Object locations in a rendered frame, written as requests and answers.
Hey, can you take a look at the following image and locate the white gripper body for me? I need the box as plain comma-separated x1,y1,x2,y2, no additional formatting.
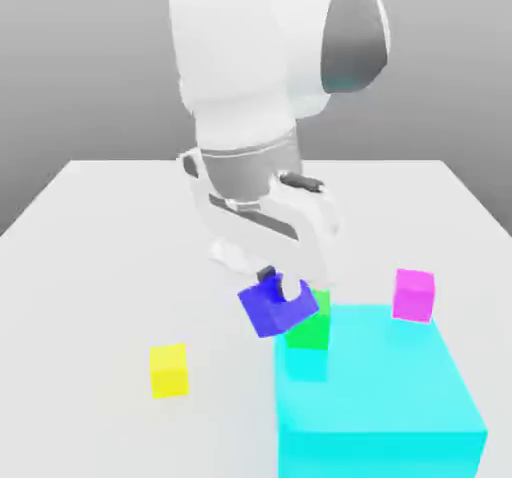
191,177,344,288

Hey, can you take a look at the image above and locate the small blue cube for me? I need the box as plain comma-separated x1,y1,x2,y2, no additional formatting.
237,271,321,339

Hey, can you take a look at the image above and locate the small green cube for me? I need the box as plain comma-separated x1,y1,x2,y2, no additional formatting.
285,288,332,352

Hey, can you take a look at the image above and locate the small cyan cube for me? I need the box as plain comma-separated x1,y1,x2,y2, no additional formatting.
285,346,330,384

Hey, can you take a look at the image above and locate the small magenta cube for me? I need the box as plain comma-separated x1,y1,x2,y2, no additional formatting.
391,268,436,324

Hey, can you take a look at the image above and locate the small yellow cube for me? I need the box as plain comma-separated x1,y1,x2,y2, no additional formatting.
149,342,190,400

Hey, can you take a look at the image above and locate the large cyan box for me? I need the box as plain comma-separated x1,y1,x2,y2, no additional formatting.
273,304,489,478

